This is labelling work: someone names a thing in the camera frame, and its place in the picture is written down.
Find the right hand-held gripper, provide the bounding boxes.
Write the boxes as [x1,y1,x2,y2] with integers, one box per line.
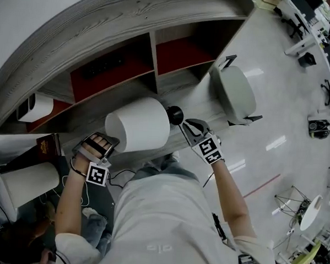
[180,117,229,166]

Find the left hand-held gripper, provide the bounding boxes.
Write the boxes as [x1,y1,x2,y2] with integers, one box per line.
[69,131,121,188]

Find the white shade table lamp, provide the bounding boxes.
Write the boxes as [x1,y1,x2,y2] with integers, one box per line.
[102,94,187,157]

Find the person's left forearm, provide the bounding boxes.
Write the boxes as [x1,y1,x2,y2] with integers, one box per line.
[53,154,91,239]

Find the person's right forearm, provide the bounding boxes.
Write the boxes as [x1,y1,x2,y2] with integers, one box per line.
[205,158,262,241]

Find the white cylinder lamp shade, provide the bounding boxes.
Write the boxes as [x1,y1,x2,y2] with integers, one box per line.
[0,158,61,211]

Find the person's left hand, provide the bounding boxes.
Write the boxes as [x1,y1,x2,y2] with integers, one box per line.
[85,134,112,155]

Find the black wristband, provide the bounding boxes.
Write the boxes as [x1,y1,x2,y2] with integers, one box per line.
[69,157,89,177]

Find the person's grey trouser legs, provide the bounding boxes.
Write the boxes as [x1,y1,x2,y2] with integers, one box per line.
[134,150,202,188]

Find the grey cloth heap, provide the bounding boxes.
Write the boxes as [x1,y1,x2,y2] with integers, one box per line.
[80,207,115,254]

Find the grey padded chair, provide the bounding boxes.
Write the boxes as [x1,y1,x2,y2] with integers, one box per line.
[206,53,266,128]

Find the dark brown book box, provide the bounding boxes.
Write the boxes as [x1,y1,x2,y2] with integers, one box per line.
[35,132,63,163]

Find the person's white shirt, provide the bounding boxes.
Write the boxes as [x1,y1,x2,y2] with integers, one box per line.
[53,166,280,264]

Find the white box projector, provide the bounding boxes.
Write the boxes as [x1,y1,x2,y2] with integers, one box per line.
[15,92,55,124]

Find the black power strip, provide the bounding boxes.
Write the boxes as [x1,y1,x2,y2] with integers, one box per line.
[80,54,125,82]

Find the black and yellow bag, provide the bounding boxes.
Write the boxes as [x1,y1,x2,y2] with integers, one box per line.
[307,115,330,140]

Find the black waste bin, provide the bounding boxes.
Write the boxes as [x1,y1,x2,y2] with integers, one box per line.
[297,52,316,68]

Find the long white desk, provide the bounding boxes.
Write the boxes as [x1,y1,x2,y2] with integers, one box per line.
[274,0,330,121]

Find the grey wooden shelf desk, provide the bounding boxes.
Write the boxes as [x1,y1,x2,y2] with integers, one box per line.
[0,0,258,175]

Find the round white side table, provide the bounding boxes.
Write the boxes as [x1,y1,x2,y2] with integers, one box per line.
[299,193,324,233]

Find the green chair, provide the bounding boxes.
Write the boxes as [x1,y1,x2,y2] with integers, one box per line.
[290,239,322,264]

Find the white floor cable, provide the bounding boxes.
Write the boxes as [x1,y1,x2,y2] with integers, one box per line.
[60,175,93,208]

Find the black floor cable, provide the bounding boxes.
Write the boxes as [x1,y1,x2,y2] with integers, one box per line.
[106,166,138,189]

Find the black body strap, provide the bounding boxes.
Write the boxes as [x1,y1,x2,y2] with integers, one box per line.
[210,212,229,243]

